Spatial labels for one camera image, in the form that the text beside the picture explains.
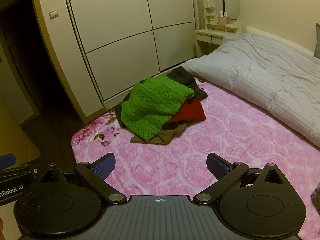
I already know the pink floral blanket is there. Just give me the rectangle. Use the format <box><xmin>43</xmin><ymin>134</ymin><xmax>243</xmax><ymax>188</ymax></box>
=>
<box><xmin>71</xmin><ymin>79</ymin><xmax>320</xmax><ymax>240</ymax></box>

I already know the white dressing table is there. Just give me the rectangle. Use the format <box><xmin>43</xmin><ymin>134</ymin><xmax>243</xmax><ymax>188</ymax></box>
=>
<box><xmin>195</xmin><ymin>27</ymin><xmax>241</xmax><ymax>58</ymax></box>

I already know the round mirror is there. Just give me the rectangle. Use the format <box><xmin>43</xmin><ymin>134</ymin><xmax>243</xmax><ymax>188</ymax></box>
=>
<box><xmin>215</xmin><ymin>0</ymin><xmax>241</xmax><ymax>23</ymax></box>

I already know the small tiered shelf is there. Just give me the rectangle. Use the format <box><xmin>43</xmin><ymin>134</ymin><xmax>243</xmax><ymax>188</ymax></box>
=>
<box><xmin>204</xmin><ymin>0</ymin><xmax>216</xmax><ymax>29</ymax></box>

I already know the pink box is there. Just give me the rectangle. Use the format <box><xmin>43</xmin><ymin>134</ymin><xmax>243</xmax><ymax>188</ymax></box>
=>
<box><xmin>217</xmin><ymin>15</ymin><xmax>232</xmax><ymax>26</ymax></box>

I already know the black garment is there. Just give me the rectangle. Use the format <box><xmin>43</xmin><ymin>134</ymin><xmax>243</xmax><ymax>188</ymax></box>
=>
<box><xmin>164</xmin><ymin>66</ymin><xmax>208</xmax><ymax>100</ymax></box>

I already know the cream sliding-door wardrobe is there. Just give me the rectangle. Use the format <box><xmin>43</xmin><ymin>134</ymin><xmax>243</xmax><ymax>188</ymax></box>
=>
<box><xmin>31</xmin><ymin>0</ymin><xmax>198</xmax><ymax>124</ymax></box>

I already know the brown garment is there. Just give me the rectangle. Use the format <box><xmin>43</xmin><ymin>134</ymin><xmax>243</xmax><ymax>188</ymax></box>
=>
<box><xmin>130</xmin><ymin>122</ymin><xmax>187</xmax><ymax>145</ymax></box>

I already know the green knitted sweater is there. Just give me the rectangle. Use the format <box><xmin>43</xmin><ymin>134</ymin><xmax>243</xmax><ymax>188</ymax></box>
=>
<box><xmin>121</xmin><ymin>76</ymin><xmax>195</xmax><ymax>142</ymax></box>

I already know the cream bed headboard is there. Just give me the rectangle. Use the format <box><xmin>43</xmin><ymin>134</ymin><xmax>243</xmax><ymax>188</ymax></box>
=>
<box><xmin>244</xmin><ymin>26</ymin><xmax>315</xmax><ymax>55</ymax></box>

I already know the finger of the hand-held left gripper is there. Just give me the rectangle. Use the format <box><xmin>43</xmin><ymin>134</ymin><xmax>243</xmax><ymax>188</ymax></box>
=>
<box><xmin>0</xmin><ymin>153</ymin><xmax>42</xmax><ymax>178</ymax></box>

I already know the dark cloth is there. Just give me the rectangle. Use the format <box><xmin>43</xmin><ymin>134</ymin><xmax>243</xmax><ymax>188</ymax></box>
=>
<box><xmin>310</xmin><ymin>184</ymin><xmax>320</xmax><ymax>207</ymax></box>

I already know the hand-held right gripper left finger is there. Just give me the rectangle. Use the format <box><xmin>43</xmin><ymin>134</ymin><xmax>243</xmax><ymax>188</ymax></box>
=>
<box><xmin>32</xmin><ymin>153</ymin><xmax>128</xmax><ymax>205</ymax></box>

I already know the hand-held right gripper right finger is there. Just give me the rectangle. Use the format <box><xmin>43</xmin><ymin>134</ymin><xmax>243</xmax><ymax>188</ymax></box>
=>
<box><xmin>194</xmin><ymin>153</ymin><xmax>290</xmax><ymax>205</ymax></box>

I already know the grey striped duvet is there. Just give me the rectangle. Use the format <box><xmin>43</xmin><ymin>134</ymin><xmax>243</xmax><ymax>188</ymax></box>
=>
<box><xmin>179</xmin><ymin>33</ymin><xmax>320</xmax><ymax>152</ymax></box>

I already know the red knitted garment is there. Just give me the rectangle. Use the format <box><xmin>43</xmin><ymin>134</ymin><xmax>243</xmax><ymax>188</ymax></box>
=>
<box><xmin>167</xmin><ymin>98</ymin><xmax>206</xmax><ymax>125</ymax></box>

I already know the grey pillow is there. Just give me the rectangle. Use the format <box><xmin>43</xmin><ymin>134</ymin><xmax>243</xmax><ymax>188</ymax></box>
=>
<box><xmin>315</xmin><ymin>22</ymin><xmax>320</xmax><ymax>59</ymax></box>

